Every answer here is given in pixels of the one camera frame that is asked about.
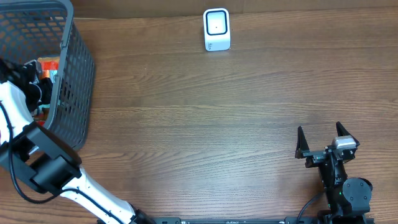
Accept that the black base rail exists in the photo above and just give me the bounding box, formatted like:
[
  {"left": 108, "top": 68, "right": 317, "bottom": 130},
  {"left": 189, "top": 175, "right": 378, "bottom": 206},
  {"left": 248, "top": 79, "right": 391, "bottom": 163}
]
[{"left": 152, "top": 217, "right": 375, "bottom": 224}]

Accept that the grey plastic mesh basket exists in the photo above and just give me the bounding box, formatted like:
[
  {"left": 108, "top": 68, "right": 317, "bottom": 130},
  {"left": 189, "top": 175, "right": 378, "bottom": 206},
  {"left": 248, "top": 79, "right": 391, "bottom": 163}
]
[{"left": 1, "top": 0, "right": 95, "bottom": 151}]

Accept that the orange noodle packet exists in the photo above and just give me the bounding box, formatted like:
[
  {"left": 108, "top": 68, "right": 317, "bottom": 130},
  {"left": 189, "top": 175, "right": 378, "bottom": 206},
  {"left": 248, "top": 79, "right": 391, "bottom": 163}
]
[{"left": 34, "top": 57, "right": 60, "bottom": 126}]

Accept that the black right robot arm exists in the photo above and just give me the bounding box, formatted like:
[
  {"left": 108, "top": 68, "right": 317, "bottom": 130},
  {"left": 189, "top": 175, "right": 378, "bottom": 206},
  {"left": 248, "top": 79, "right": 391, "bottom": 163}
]
[{"left": 295, "top": 122, "right": 373, "bottom": 223}]

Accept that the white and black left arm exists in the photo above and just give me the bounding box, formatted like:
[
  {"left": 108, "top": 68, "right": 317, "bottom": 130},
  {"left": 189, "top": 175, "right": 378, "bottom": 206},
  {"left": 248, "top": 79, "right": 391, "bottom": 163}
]
[{"left": 1, "top": 60, "right": 154, "bottom": 224}]

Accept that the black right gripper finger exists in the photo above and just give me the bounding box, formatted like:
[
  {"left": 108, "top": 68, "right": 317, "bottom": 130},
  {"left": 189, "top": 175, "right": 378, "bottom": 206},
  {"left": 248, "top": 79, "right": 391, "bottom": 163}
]
[
  {"left": 295, "top": 126, "right": 310, "bottom": 159},
  {"left": 336, "top": 121, "right": 360, "bottom": 147}
]

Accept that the white barcode scanner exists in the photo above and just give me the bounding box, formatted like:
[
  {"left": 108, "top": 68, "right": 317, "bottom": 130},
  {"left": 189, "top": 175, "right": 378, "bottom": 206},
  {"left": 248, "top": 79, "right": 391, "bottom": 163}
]
[{"left": 203, "top": 8, "right": 231, "bottom": 52}]

